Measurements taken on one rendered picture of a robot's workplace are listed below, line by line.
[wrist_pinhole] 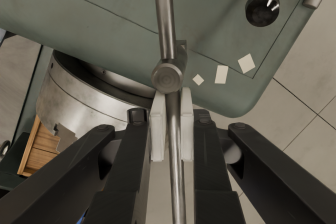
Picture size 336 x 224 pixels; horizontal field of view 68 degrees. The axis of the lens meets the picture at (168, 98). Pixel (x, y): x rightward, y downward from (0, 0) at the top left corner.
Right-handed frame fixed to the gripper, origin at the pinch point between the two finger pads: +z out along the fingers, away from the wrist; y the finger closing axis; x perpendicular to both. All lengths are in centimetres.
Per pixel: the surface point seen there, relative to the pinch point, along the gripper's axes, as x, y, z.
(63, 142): -14.5, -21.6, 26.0
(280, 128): -76, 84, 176
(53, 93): -4.7, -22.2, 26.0
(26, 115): -30, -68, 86
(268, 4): 8.1, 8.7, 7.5
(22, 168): -37, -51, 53
